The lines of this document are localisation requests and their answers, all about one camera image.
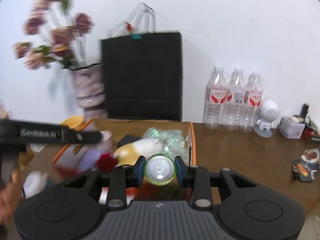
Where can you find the iridescent organza cloth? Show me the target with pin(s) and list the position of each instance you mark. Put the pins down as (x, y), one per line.
(172, 140)

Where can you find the purple ceramic vase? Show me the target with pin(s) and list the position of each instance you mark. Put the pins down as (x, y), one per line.
(90, 87)

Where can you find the printed snack packet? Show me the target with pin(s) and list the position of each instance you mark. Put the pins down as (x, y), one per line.
(306, 167)

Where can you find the white plastic pack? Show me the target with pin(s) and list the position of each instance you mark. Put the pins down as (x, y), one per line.
(35, 182)

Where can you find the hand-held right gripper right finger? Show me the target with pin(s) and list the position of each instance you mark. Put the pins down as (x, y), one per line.
(180, 173)

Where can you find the black adapter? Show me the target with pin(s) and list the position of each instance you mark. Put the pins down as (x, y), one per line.
(304, 111)

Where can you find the black paper bag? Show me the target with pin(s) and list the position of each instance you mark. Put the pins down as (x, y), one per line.
(142, 75)

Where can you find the small dark red box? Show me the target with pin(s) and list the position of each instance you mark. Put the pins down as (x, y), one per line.
(312, 136)

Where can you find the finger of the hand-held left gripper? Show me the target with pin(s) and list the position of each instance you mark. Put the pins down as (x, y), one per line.
(82, 136)

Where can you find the purple knitted pouch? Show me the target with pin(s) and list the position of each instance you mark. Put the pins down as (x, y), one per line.
(92, 157)

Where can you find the red fabric rose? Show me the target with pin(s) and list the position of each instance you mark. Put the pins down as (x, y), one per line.
(106, 162)

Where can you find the white robot figure speaker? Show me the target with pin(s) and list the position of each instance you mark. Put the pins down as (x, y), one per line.
(268, 112)

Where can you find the person's left hand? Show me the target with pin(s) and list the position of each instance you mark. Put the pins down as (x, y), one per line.
(10, 200)

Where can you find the black charger block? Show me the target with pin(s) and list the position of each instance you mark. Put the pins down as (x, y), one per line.
(127, 140)

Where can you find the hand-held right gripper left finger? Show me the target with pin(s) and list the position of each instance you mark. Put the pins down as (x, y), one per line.
(139, 172)

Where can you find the clear water bottle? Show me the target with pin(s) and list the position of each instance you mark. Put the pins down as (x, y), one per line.
(253, 105)
(215, 100)
(234, 102)

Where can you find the red cardboard box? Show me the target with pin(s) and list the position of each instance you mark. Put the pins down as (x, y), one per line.
(162, 124)

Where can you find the yellow white plush toy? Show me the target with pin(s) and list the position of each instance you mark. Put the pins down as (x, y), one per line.
(140, 147)

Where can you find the yellow mug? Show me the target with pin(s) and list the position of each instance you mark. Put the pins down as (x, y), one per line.
(72, 122)

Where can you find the dried pink flowers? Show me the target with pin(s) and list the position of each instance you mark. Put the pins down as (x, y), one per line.
(35, 25)

